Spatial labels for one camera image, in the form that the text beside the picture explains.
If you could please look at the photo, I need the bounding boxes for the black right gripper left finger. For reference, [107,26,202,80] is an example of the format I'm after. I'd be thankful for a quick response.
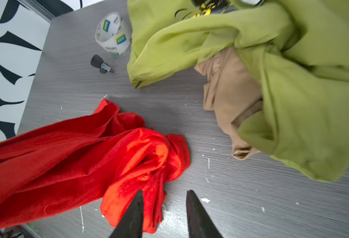
[109,190,144,238]

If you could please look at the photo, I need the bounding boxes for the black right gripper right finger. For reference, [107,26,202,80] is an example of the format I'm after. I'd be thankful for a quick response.
[186,190,223,238]

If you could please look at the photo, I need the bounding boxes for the red cloth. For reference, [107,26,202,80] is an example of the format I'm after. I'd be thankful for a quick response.
[0,99,191,234]

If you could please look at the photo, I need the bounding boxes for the beige cloth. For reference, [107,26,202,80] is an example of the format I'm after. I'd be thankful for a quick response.
[194,47,263,160]

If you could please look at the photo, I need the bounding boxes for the small black grey object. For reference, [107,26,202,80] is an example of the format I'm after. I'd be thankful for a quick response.
[90,55,114,74]

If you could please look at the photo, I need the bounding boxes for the clear tape roll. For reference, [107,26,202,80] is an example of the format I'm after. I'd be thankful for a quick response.
[95,12,132,56]

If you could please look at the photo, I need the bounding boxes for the green printed t-shirt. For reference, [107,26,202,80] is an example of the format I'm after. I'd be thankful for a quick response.
[127,1,349,182]

